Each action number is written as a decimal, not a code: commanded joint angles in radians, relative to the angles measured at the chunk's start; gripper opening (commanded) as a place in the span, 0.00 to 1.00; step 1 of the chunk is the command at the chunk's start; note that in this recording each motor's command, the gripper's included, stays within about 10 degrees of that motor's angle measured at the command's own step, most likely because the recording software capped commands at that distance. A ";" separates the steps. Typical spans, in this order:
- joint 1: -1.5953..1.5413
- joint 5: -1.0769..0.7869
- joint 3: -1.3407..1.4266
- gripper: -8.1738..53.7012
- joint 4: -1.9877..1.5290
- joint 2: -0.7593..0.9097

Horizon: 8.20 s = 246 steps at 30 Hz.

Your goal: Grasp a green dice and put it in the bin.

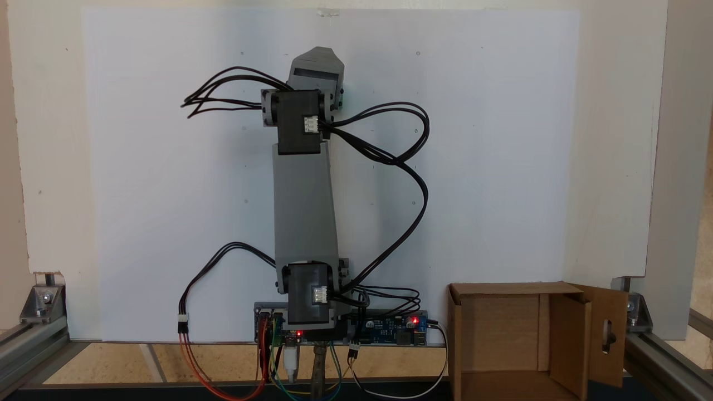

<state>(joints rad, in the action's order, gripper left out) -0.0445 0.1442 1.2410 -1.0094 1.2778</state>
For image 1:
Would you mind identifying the blue circuit board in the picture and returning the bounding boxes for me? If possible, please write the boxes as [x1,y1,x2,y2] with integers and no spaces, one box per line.
[334,311,429,347]

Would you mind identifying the white paper sheet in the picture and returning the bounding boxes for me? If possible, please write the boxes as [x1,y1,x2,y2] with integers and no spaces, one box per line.
[81,7,581,343]

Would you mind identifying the white USB plug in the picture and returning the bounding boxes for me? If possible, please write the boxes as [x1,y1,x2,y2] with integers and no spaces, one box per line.
[284,344,300,385]

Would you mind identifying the open cardboard box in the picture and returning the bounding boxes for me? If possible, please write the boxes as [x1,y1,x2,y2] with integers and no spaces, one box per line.
[447,281,630,401]

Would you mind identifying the long black motor cable loop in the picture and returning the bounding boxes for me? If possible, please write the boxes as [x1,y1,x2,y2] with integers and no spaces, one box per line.
[320,102,430,294]

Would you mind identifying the short black base cable loop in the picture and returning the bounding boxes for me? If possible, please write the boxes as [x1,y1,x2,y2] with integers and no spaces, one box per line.
[340,286,422,319]

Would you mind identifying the small board with jumper wires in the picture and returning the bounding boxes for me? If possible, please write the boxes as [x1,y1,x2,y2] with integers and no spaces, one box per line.
[255,302,291,347]

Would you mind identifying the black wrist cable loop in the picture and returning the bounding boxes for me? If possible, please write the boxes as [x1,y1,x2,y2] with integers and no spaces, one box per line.
[181,66,291,119]

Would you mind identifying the green yellow blue jumper wires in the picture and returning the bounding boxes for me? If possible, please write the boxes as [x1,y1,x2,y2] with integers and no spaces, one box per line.
[268,320,357,397]

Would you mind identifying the black cable with white connector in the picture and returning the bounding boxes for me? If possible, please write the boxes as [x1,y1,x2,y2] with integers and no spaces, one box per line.
[178,242,278,335]

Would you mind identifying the orange wires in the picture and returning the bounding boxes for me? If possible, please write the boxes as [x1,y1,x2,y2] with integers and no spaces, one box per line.
[179,320,269,401]

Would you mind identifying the aluminium corner bracket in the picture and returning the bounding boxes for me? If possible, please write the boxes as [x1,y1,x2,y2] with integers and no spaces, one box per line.
[625,291,653,334]
[20,283,67,325]

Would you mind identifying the dark frame bar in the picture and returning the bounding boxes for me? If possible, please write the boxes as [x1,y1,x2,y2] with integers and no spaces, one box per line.
[0,379,452,401]

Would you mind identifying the aluminium frame post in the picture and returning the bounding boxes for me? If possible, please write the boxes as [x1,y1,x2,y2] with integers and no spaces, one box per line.
[624,329,713,401]
[0,317,70,397]

